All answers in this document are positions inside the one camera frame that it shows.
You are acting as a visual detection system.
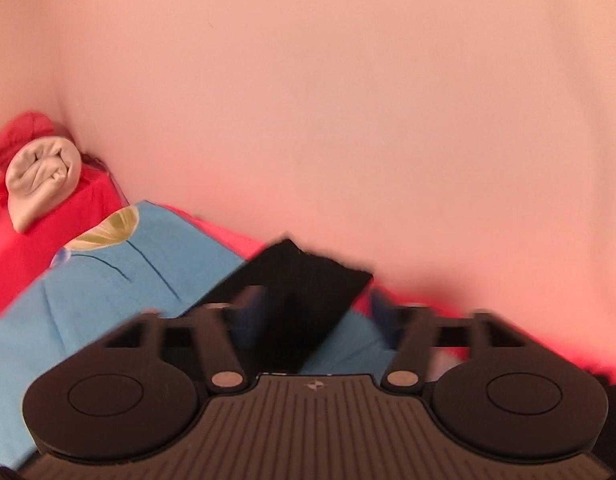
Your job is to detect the red crumpled cloth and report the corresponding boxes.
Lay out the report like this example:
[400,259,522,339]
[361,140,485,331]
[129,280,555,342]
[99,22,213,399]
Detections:
[0,110,75,203]

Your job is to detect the black pants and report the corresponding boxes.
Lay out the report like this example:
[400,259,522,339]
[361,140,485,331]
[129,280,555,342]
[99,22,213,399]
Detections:
[185,238,373,377]

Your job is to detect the blue floral bed sheet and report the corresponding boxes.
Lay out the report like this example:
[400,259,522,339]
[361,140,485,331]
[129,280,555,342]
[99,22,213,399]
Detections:
[0,202,393,468]

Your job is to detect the rolled beige blanket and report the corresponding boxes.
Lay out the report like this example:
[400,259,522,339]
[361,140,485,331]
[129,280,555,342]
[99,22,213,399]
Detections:
[5,136,82,233]

